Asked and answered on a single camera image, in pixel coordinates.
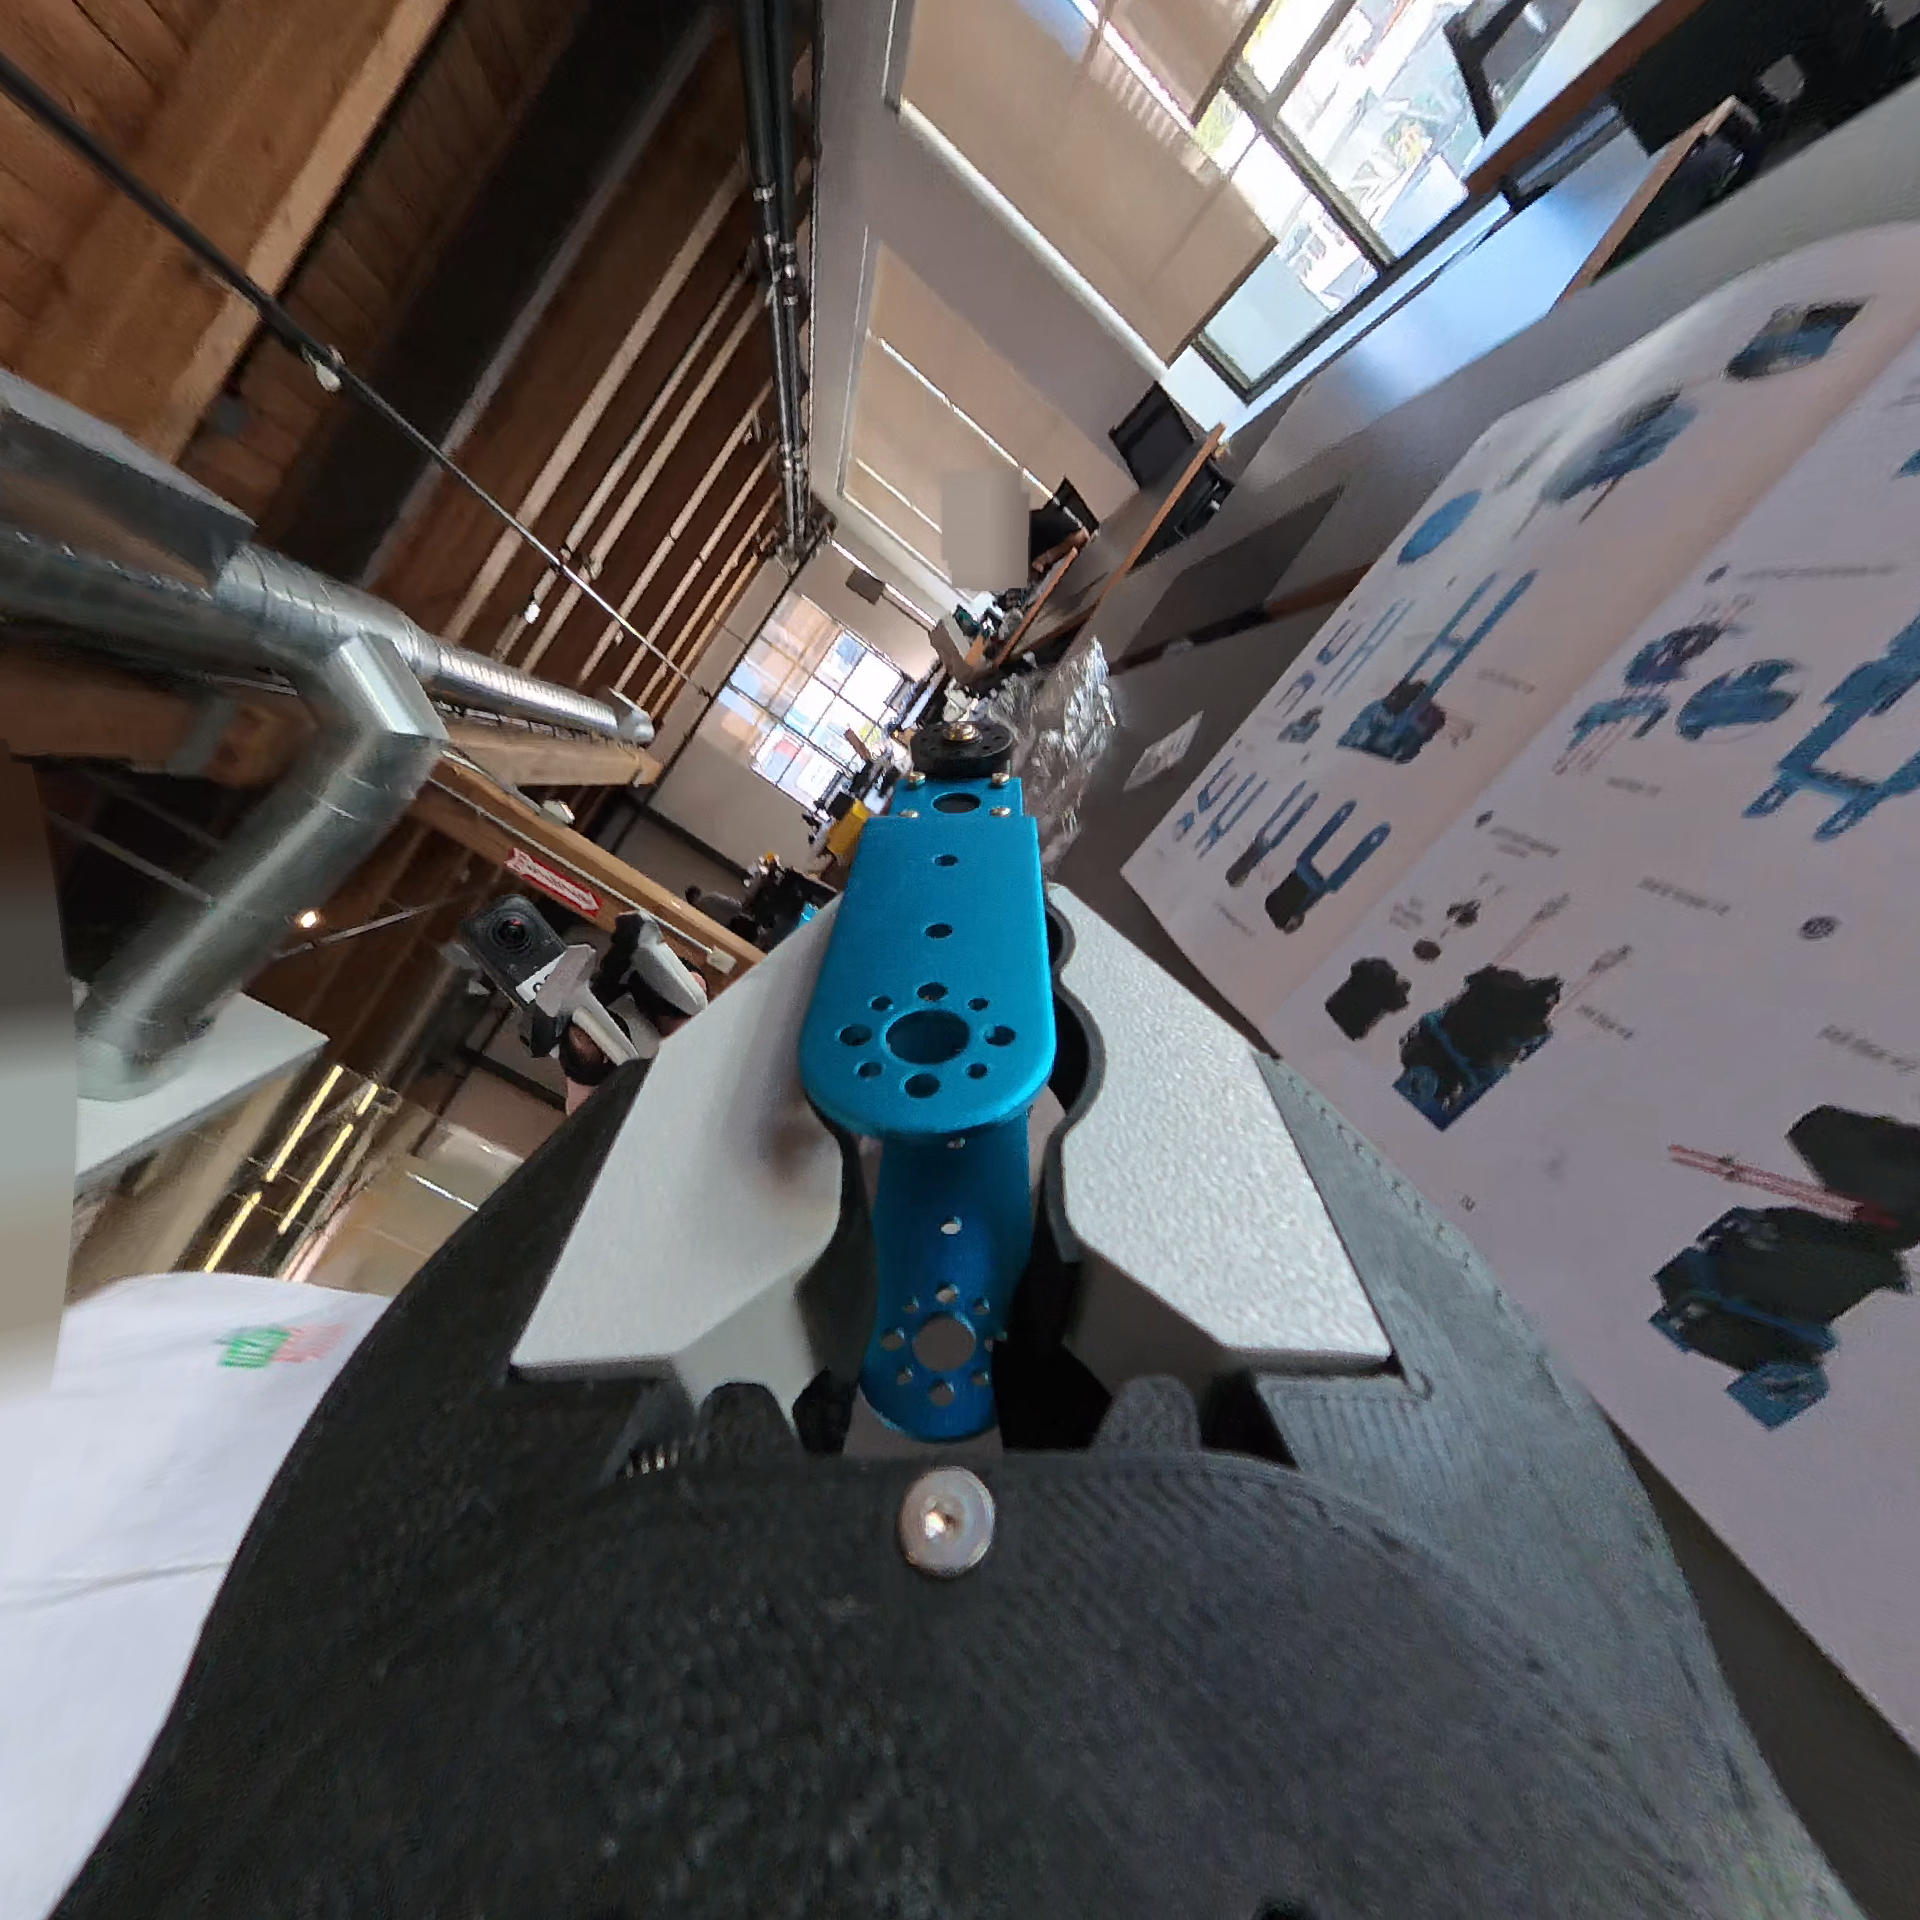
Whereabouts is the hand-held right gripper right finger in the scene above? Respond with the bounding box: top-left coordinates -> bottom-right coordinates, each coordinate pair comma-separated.
1031,882 -> 1392,1378

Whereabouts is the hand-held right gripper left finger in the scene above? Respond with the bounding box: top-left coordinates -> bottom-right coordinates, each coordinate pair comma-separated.
510,897 -> 875,1393

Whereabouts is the black monitor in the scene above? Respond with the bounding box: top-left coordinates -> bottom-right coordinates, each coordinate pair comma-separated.
1111,383 -> 1204,484

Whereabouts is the thin black ceiling rod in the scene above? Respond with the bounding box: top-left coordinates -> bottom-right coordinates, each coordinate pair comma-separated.
0,58 -> 788,729

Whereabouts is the silver ventilation duct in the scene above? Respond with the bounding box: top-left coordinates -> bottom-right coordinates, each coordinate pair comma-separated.
0,368 -> 657,1105

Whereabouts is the blue bracket servo assembly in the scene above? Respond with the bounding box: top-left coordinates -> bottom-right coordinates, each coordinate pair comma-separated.
800,727 -> 1046,1449

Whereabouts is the multi-pane far window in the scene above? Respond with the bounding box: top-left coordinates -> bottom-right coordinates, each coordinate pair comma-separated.
719,592 -> 921,784

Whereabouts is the wooden background desk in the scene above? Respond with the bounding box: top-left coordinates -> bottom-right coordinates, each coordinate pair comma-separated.
982,424 -> 1239,664

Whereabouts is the crumpled clear plastic wrap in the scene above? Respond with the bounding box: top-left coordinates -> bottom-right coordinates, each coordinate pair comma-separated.
982,637 -> 1120,875

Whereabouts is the large window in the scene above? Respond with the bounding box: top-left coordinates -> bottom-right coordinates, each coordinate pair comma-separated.
1191,0 -> 1518,396

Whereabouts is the beige roller blind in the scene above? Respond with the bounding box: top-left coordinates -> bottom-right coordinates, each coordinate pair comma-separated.
839,0 -> 1279,571

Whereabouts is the printed instruction sheet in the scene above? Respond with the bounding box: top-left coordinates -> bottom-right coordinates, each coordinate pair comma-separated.
1121,225 -> 1920,1760

